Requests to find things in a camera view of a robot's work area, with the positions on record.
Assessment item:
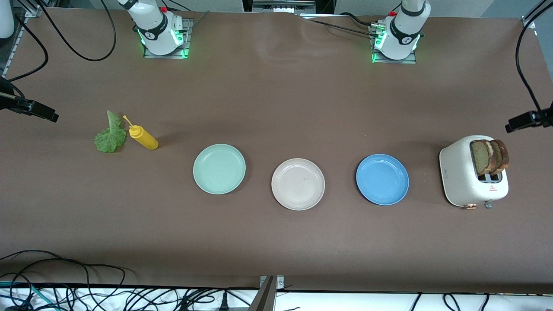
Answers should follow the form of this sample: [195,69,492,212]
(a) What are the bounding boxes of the mint green plate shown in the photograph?
[193,143,247,195]

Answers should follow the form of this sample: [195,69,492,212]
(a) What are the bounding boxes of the aluminium frame profile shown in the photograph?
[0,19,23,85]
[522,0,553,30]
[15,0,57,18]

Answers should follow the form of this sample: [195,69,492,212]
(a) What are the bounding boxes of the dark crust bread slice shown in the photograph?
[489,139,510,175]

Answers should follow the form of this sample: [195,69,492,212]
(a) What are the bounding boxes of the grey metal bracket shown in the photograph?
[248,275,285,311]

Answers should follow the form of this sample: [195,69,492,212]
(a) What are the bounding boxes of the green lettuce leaf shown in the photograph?
[93,110,127,153]

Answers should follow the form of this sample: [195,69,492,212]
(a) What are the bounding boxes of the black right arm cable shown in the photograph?
[0,0,116,99]

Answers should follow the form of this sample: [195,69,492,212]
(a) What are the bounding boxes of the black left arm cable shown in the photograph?
[515,0,553,114]

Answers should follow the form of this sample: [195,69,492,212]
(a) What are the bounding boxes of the grey metal fixture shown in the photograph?
[252,0,316,13]

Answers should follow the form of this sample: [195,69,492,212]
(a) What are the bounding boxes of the blue plate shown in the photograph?
[356,154,410,206]

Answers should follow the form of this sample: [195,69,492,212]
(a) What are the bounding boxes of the yellow squeeze bottle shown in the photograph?
[123,115,159,151]

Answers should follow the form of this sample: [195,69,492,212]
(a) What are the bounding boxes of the beige plate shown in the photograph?
[271,158,326,211]

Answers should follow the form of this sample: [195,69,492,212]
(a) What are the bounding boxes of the white toaster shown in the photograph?
[439,135,509,210]

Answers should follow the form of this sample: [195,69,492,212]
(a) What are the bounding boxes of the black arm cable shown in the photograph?
[515,0,553,114]
[0,0,116,99]

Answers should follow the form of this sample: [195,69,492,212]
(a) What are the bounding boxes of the teal cable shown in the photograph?
[0,281,48,311]

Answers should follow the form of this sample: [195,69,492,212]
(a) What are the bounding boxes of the light brown bread slice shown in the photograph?
[470,140,495,175]

